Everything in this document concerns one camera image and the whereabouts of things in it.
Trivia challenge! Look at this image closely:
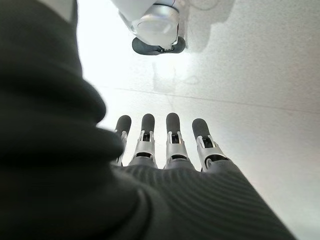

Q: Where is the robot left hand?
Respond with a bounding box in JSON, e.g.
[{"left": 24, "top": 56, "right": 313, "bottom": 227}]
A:
[{"left": 0, "top": 0, "right": 299, "bottom": 240}]

